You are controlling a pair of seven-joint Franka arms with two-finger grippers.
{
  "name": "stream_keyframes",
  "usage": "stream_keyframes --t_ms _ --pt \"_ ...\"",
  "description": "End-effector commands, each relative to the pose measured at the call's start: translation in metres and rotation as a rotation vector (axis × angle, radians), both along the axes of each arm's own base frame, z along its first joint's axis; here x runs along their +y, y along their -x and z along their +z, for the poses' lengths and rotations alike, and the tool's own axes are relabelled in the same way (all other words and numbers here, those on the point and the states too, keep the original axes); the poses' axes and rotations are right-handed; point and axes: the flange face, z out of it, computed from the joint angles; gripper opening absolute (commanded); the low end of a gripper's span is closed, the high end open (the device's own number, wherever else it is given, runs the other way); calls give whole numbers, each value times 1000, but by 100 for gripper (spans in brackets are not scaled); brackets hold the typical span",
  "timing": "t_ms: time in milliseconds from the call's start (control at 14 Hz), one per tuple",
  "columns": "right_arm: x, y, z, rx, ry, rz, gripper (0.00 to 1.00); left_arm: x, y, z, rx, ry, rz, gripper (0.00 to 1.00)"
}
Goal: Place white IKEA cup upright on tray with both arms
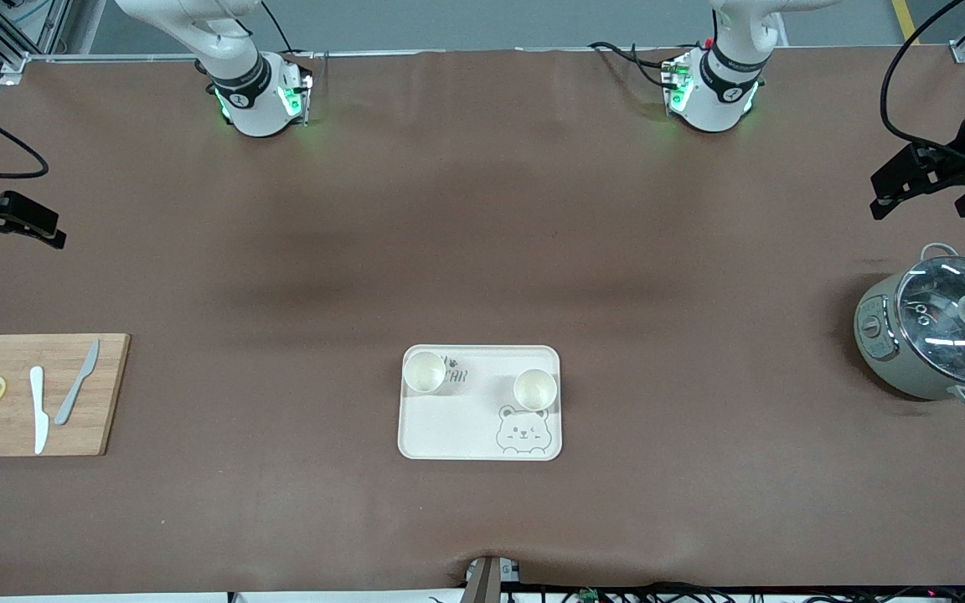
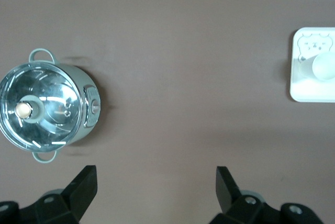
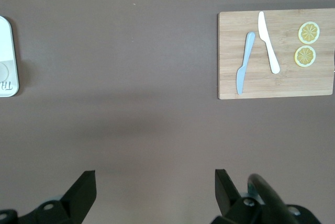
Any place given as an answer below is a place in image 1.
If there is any white plastic knife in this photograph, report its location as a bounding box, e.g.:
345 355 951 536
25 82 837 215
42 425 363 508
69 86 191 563
28 366 50 455

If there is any grey plastic knife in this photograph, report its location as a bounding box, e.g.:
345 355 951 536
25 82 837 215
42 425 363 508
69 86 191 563
54 338 101 426

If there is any brown table cover mat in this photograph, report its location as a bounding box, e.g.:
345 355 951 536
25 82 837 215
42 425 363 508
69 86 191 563
0 46 965 598

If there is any grey table edge bracket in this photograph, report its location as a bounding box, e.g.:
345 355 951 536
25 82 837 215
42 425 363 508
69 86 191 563
462 554 523 603

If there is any white IKEA cup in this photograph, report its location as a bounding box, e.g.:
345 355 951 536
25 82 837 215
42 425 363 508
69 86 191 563
513 368 558 412
404 351 447 394

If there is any cream bear print tray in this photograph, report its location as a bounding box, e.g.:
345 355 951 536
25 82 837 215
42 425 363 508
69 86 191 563
397 344 563 461

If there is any grey-green electric cooking pot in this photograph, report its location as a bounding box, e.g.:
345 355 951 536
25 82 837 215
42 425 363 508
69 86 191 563
854 243 965 410

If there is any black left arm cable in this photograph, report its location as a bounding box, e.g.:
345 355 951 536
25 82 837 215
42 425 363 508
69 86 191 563
881 0 965 153

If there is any glass pot lid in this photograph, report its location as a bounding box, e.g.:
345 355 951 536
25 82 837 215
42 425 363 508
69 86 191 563
895 255 965 363

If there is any wooden cutting board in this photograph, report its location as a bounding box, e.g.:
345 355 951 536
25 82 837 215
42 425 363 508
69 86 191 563
0 333 131 458

